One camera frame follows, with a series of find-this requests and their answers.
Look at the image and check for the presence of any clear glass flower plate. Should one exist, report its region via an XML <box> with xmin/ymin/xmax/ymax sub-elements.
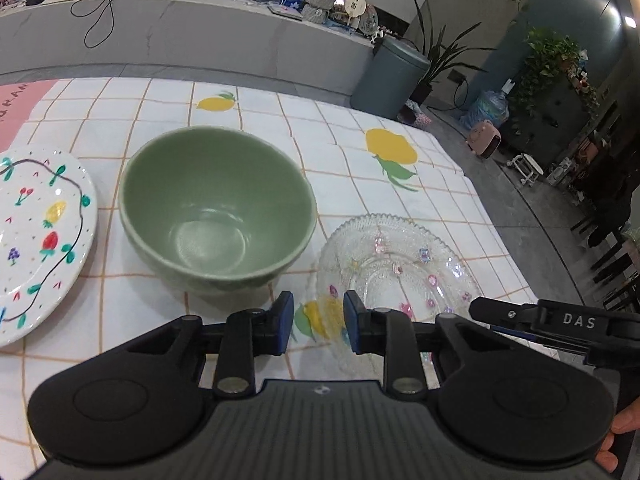
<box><xmin>311</xmin><ymin>214</ymin><xmax>480</xmax><ymax>379</ymax></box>

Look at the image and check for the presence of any green ceramic bowl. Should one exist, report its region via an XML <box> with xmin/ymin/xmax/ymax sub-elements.
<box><xmin>118</xmin><ymin>126</ymin><xmax>317</xmax><ymax>295</ymax></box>

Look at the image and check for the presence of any white painted fruit plate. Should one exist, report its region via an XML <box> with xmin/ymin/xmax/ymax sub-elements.
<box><xmin>0</xmin><ymin>145</ymin><xmax>98</xmax><ymax>347</ymax></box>

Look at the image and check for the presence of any right hand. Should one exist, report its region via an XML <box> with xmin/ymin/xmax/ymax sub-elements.
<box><xmin>596</xmin><ymin>399</ymin><xmax>640</xmax><ymax>474</ymax></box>

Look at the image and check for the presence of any checkered lemon tablecloth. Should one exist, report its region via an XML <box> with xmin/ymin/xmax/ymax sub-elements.
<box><xmin>1</xmin><ymin>77</ymin><xmax>534</xmax><ymax>479</ymax></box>

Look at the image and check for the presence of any white small stool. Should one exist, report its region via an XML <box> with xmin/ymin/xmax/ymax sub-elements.
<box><xmin>506</xmin><ymin>153</ymin><xmax>544</xmax><ymax>186</ymax></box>

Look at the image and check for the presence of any pink small appliance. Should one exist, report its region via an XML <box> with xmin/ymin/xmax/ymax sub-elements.
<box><xmin>465</xmin><ymin>120</ymin><xmax>501</xmax><ymax>159</ymax></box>

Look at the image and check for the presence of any blue water jug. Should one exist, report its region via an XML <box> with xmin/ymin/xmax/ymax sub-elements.
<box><xmin>460</xmin><ymin>79</ymin><xmax>515</xmax><ymax>130</ymax></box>

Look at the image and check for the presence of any grey-green trash bin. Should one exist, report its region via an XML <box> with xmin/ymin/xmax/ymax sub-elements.
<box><xmin>349</xmin><ymin>36</ymin><xmax>431</xmax><ymax>119</ymax></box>

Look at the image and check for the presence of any potted green plant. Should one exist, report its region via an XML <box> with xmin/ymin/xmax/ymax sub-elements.
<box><xmin>409</xmin><ymin>0</ymin><xmax>494</xmax><ymax>105</ymax></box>

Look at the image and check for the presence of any long grey counter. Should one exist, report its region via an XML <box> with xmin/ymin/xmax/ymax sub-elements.
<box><xmin>1</xmin><ymin>0</ymin><xmax>372</xmax><ymax>94</ymax></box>

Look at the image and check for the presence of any black cable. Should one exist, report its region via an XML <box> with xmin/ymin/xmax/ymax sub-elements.
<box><xmin>69</xmin><ymin>0</ymin><xmax>141</xmax><ymax>50</ymax></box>

